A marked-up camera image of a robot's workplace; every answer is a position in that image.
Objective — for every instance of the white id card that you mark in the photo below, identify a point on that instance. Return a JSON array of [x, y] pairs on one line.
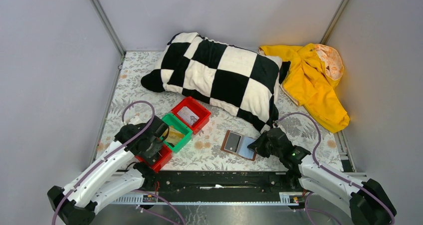
[[187, 115]]

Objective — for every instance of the black white checkered pillow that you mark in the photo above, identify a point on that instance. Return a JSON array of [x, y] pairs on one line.
[[242, 82]]

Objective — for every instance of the red bin with black wallet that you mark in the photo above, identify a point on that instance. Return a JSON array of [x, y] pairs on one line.
[[159, 160]]

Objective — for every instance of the red bin with card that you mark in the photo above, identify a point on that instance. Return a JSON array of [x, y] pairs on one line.
[[196, 107]]

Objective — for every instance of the yellow cloth garment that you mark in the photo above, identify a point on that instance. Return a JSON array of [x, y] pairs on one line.
[[309, 76]]

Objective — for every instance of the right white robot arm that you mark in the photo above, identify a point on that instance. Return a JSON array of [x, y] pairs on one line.
[[365, 202]]

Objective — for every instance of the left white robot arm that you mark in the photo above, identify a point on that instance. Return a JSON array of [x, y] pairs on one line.
[[78, 202]]

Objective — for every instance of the yellow cards in green bin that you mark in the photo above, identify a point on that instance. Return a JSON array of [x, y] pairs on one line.
[[172, 137]]

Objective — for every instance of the floral table mat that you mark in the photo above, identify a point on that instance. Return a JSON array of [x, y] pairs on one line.
[[202, 152]]

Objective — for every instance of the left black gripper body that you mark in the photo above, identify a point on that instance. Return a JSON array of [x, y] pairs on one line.
[[158, 142]]

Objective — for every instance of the green plastic bin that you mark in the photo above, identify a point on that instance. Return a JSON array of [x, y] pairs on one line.
[[171, 120]]

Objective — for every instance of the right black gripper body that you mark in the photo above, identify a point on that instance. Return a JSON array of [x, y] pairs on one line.
[[264, 145]]

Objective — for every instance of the brown leather card holder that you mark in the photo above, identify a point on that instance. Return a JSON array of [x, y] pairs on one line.
[[242, 150]]

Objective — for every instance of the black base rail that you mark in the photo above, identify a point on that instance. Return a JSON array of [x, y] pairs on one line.
[[219, 186]]

